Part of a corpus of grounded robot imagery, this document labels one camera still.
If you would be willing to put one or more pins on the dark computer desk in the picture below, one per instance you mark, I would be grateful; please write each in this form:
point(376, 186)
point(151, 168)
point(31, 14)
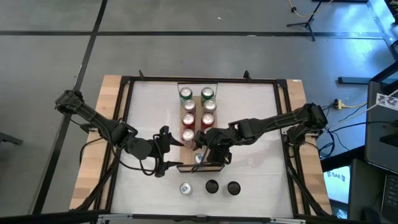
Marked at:
point(382, 140)

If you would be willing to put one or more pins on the white lit screen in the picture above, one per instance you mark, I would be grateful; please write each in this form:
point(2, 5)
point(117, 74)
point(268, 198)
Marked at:
point(337, 183)

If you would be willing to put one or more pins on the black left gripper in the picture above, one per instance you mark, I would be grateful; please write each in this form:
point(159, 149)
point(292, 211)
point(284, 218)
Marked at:
point(158, 152)

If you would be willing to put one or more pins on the white paper tag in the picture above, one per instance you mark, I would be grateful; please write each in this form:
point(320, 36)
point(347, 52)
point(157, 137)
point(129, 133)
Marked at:
point(387, 101)

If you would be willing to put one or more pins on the wooden tray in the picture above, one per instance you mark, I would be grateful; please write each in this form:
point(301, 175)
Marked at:
point(188, 155)

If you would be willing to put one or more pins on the green Sprite can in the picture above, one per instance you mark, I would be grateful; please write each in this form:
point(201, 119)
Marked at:
point(185, 92)
point(207, 92)

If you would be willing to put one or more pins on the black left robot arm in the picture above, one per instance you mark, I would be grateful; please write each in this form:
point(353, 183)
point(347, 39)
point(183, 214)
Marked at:
point(99, 121)

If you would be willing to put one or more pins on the slim silver blue can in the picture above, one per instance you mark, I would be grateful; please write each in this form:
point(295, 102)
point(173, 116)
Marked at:
point(185, 188)
point(199, 157)

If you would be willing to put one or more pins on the black desk keyboard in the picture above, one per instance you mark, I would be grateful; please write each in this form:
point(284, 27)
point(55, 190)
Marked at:
point(391, 193)

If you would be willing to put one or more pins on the silver camera mount bar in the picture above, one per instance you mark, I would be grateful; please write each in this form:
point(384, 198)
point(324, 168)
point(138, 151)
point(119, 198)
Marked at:
point(199, 219)

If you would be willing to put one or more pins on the silver Diet Coke can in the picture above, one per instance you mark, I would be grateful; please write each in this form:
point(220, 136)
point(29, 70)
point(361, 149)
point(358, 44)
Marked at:
point(210, 105)

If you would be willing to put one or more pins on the dark floor object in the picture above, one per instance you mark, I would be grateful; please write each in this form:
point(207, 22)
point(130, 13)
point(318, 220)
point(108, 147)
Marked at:
point(11, 138)

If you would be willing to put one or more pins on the black floor stand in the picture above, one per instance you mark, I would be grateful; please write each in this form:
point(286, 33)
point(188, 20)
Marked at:
point(308, 24)

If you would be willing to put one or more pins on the red Coca-Cola can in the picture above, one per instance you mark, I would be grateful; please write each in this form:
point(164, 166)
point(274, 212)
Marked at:
point(207, 119)
point(188, 135)

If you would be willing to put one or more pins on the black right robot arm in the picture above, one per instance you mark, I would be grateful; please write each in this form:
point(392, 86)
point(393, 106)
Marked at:
point(273, 119)

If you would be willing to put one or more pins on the black table frame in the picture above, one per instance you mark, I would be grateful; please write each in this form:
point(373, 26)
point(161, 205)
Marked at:
point(161, 78)

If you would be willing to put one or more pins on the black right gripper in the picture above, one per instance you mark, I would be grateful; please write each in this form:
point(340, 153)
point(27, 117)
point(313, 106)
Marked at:
point(219, 140)

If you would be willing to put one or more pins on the black stand foot bar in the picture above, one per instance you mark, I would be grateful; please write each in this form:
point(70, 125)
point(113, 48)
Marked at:
point(354, 80)

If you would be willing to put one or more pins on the white table mat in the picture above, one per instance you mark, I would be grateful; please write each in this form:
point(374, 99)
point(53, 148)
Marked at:
point(264, 193)

